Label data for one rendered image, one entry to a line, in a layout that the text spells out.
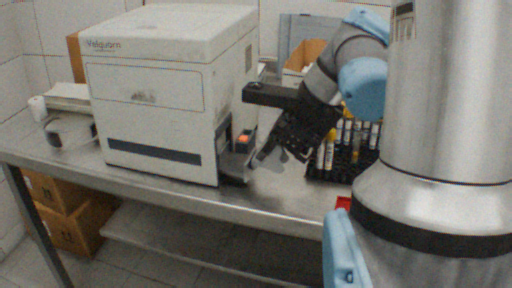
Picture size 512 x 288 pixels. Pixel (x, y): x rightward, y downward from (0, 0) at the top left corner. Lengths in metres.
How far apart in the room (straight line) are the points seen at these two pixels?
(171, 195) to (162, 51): 0.28
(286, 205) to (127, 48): 0.40
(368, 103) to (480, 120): 0.27
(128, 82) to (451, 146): 0.60
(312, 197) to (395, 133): 0.51
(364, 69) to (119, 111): 0.48
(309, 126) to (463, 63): 0.46
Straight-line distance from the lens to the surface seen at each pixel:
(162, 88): 0.67
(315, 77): 0.58
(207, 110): 0.64
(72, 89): 1.23
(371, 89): 0.44
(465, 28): 0.20
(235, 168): 0.72
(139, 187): 0.77
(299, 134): 0.62
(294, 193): 0.72
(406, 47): 0.21
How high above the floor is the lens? 1.33
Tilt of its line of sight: 32 degrees down
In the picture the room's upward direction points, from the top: straight up
